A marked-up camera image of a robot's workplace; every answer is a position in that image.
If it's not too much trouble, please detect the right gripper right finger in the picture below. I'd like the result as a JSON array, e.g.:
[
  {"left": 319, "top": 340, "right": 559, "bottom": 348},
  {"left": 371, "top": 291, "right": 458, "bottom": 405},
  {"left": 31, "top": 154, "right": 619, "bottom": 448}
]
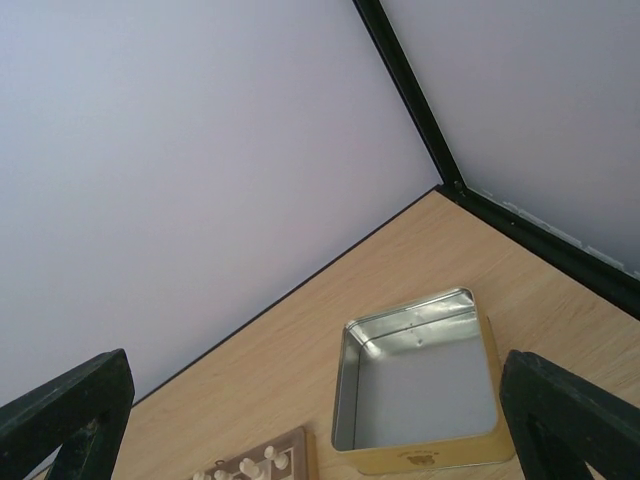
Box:
[{"left": 499, "top": 350, "right": 639, "bottom": 479}]

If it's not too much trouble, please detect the wooden chess board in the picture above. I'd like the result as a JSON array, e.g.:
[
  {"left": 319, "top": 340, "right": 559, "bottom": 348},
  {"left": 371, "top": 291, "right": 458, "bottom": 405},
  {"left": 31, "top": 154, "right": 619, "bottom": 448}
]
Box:
[{"left": 192, "top": 426, "right": 319, "bottom": 480}]

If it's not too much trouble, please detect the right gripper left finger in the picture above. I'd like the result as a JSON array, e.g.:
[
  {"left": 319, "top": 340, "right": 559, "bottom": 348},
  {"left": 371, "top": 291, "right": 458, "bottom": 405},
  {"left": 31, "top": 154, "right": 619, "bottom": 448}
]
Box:
[{"left": 1, "top": 349, "right": 135, "bottom": 479}]

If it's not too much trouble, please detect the gold tin box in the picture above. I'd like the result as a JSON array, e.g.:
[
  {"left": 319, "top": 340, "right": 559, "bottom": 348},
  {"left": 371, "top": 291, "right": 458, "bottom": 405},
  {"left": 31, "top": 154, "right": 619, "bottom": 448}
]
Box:
[{"left": 331, "top": 287, "right": 515, "bottom": 475}]

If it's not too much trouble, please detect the black enclosure frame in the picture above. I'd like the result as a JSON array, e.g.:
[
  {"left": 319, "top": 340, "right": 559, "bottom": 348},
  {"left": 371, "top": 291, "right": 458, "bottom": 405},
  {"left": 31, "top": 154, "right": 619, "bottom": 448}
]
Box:
[{"left": 355, "top": 1, "right": 639, "bottom": 315}]

